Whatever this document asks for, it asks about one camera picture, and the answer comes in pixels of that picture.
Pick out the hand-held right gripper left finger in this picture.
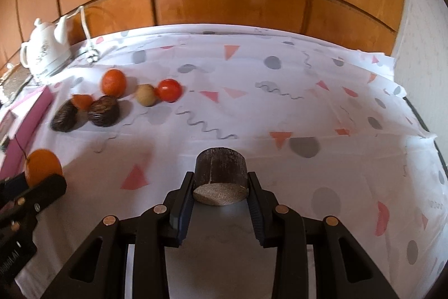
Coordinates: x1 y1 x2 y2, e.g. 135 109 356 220
42 171 197 299

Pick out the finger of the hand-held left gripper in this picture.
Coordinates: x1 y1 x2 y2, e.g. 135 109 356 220
10 174 68 216
0 177 26 197

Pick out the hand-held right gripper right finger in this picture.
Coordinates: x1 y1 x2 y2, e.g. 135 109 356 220
245 171 400 299

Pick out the orange tangerine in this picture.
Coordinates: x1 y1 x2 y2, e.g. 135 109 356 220
101 69 127 99
24 149 64 188

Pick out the pink-rimmed tray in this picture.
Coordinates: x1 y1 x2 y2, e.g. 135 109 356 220
0 85 54 177

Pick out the orange carrot piece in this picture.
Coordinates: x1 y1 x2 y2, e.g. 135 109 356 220
72 93 94 111

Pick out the dark water chestnut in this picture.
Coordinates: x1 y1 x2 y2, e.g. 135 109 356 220
87 95 120 128

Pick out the red tomato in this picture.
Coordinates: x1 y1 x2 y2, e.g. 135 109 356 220
156 78 183 103

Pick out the beige round fruit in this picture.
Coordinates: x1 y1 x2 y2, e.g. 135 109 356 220
136 84 157 107

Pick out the printed white tablecloth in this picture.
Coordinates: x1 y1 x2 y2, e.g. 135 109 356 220
0 24 448 299

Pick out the woven tissue box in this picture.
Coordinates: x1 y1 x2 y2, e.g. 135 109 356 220
0 63 34 100

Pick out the white ceramic electric kettle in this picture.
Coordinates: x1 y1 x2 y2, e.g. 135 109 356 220
20 15 73 83

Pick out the white power plug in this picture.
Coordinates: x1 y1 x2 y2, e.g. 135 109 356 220
83 46 101 67

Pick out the white power cord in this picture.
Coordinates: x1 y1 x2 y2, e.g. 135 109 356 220
66 6 97 51

